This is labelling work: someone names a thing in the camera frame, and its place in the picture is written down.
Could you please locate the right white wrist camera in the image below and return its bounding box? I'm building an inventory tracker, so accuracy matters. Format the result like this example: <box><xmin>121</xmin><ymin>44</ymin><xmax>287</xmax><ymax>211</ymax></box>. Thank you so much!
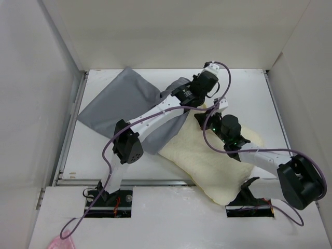
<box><xmin>214</xmin><ymin>97</ymin><xmax>228</xmax><ymax>113</ymax></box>

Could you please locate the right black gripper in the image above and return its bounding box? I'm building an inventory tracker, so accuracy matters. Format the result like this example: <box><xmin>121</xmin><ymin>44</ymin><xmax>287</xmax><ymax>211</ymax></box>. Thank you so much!
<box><xmin>193</xmin><ymin>107</ymin><xmax>228</xmax><ymax>144</ymax></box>

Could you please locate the grey pillowcase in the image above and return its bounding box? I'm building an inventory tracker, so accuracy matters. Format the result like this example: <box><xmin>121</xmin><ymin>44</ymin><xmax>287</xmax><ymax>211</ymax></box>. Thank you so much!
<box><xmin>78</xmin><ymin>67</ymin><xmax>189</xmax><ymax>155</ymax></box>

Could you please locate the pink cloth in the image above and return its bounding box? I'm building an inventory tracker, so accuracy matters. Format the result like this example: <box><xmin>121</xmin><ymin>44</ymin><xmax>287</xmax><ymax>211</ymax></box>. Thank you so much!
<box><xmin>47</xmin><ymin>236</ymin><xmax>76</xmax><ymax>249</ymax></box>

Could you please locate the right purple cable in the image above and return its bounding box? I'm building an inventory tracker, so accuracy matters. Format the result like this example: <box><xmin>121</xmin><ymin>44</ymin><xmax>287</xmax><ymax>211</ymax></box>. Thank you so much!
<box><xmin>202</xmin><ymin>100</ymin><xmax>328</xmax><ymax>227</ymax></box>

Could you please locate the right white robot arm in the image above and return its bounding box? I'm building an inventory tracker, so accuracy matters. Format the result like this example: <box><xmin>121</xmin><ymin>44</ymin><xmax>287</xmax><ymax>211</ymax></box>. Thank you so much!
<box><xmin>194</xmin><ymin>111</ymin><xmax>327</xmax><ymax>210</ymax></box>

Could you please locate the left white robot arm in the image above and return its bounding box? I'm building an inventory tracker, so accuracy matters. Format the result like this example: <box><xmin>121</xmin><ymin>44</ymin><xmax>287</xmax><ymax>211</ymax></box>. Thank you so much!
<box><xmin>97</xmin><ymin>68</ymin><xmax>219</xmax><ymax>206</ymax></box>

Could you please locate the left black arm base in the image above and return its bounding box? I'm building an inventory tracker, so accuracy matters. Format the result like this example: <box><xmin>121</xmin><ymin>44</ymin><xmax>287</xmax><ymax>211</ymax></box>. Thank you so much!
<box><xmin>85</xmin><ymin>186</ymin><xmax>133</xmax><ymax>218</ymax></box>

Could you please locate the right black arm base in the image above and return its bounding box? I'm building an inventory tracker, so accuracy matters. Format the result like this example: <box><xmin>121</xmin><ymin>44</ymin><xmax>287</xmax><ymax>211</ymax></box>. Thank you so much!
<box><xmin>225</xmin><ymin>177</ymin><xmax>274</xmax><ymax>218</ymax></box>

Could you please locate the cream yellow pillow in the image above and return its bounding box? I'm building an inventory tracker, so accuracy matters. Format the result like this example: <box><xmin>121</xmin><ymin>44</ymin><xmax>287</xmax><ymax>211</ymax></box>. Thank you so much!
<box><xmin>159</xmin><ymin>110</ymin><xmax>254</xmax><ymax>206</ymax></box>

